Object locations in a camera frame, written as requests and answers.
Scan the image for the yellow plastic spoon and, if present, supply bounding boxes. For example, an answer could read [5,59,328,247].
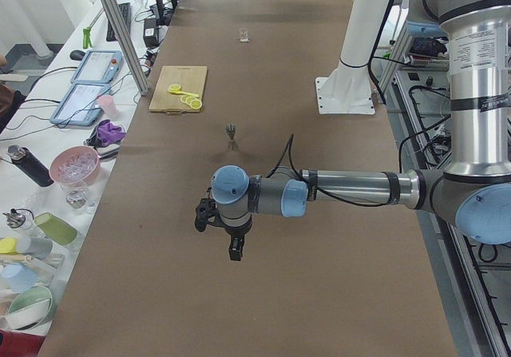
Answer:
[174,85,199,97]

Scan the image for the pink bowl with ice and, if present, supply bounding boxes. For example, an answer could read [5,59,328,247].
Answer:
[49,145,101,185]

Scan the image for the green plastic cup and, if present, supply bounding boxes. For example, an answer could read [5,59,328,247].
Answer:
[34,212,77,246]

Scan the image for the bamboo cutting board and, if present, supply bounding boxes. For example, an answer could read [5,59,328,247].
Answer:
[149,65,208,114]

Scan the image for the wine glass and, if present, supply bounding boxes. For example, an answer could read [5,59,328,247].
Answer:
[61,181,89,209]

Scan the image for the purple cloth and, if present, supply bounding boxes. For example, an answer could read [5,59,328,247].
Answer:
[97,120,126,146]

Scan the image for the steel jigger measuring cup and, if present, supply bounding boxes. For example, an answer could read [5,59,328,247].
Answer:
[225,123,238,151]

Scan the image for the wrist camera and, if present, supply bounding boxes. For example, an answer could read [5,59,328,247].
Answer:
[194,197,218,232]

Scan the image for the glass syrup dispenser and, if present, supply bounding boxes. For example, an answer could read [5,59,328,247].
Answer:
[3,208,34,230]

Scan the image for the green handled grabber tool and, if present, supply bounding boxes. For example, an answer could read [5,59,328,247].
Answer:
[82,0,104,50]

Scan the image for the lemon slice near handle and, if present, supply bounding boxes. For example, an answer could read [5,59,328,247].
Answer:
[180,95,203,111]

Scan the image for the black power box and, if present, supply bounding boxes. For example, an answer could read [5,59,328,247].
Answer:
[143,18,160,48]

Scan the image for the computer mouse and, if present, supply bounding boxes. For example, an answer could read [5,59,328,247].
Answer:
[69,50,85,61]

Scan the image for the light green bowl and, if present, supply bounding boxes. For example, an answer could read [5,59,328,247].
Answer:
[6,286,54,330]

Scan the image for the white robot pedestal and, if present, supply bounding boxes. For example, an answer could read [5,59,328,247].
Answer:
[315,0,394,114]

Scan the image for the upper teach pendant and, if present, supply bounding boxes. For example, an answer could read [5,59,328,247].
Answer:
[71,50,123,84]

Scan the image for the yellow plastic cup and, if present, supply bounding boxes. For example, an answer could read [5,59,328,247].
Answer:
[0,237,18,255]

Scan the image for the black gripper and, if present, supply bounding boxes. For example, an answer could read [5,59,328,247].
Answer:
[225,223,252,261]

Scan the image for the lower teach pendant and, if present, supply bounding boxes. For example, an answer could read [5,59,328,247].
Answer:
[50,82,111,128]

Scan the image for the clear glass measuring cup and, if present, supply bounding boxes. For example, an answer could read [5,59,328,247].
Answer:
[239,27,250,43]

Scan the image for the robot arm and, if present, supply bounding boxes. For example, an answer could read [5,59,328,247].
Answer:
[195,0,510,260]

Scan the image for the pink plastic cup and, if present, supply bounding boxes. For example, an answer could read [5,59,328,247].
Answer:
[97,94,119,117]

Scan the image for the aluminium frame post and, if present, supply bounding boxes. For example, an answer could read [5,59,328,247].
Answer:
[101,0,149,96]

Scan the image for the teach pendant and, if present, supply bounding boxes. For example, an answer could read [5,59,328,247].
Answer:
[71,50,123,84]
[50,82,111,128]

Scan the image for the black keyboard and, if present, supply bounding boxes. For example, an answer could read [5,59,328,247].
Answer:
[105,2,133,42]

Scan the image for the blue plastic cup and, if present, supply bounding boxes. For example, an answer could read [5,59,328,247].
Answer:
[1,263,38,293]

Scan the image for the black water bottle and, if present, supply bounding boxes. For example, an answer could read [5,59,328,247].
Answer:
[7,145,53,187]

